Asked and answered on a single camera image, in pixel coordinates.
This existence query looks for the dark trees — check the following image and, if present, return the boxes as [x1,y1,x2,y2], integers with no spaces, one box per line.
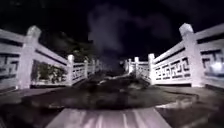
[43,31,101,64]

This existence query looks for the white stone carved railing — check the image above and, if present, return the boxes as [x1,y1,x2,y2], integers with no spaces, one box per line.
[0,25,103,92]
[123,22,224,90]

